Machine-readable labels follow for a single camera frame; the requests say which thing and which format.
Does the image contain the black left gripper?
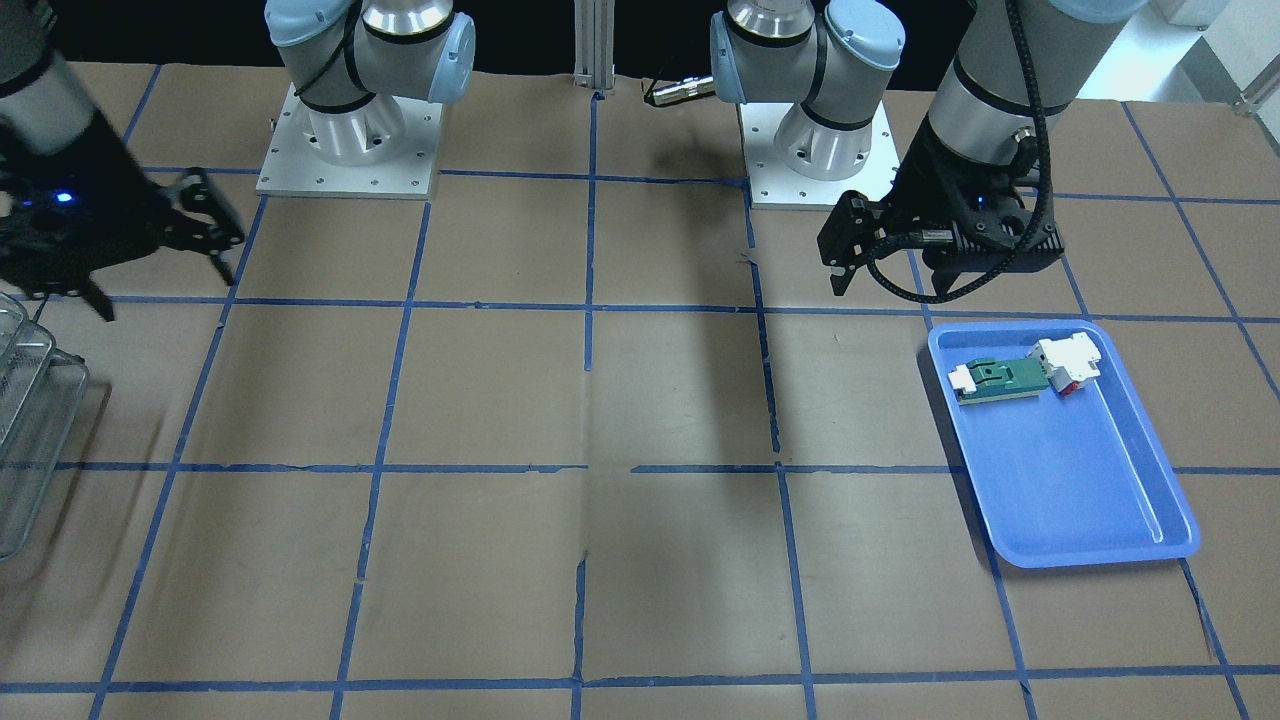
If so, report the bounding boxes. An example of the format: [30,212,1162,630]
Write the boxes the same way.
[884,126,1041,301]

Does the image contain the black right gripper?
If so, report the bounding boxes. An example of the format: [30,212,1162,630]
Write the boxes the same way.
[1,115,244,322]

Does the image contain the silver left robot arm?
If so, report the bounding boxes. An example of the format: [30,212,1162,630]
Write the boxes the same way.
[709,1,1140,304]

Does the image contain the green terminal block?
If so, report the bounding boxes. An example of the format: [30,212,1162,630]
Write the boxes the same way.
[946,357,1050,405]

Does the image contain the white circuit breaker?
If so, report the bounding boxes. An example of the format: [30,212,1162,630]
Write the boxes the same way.
[1027,332,1102,398]

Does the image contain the blue plastic tray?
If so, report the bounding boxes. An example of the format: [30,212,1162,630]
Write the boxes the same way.
[928,318,1202,569]

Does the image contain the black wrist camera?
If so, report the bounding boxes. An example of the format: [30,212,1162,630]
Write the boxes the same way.
[815,190,888,297]

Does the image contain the silver wire mesh shelf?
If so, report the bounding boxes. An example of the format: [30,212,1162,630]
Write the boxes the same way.
[1,295,90,561]

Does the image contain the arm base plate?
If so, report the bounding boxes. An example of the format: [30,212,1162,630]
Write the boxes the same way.
[739,102,899,211]
[256,88,447,201]

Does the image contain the aluminium frame post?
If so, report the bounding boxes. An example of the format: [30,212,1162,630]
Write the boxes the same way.
[572,0,616,96]

